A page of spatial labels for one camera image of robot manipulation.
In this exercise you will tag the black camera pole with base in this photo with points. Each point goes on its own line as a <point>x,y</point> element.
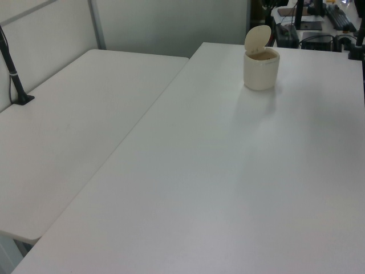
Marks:
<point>12,72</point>

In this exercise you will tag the black tripod leg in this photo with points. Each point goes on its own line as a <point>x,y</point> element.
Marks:
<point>271,34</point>

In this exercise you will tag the black case with green parts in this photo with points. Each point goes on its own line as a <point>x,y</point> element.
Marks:
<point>287,35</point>

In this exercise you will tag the black electronics box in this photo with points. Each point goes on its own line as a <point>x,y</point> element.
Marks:
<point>317,40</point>

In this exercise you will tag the grey metal partition post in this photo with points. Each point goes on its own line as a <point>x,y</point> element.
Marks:
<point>98,24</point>

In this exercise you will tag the cream round trash bin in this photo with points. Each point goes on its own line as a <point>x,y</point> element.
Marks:
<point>261,72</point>

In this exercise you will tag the black clamp stand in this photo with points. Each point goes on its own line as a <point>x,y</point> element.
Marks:
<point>358,42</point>

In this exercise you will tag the black keyboard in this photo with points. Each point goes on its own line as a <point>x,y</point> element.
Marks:
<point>340,17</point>

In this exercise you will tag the black monitor stand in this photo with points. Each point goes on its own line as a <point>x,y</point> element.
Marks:
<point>300,17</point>

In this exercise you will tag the grey table leg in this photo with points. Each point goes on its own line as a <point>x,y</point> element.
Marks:
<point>14,254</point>

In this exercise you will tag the cream trash bin lid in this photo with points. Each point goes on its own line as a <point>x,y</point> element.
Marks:
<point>257,37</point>

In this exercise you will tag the brown flat notebook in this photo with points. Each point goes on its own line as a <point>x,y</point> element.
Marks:
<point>286,12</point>

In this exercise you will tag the black table clamp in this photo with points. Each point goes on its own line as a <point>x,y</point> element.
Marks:
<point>343,42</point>

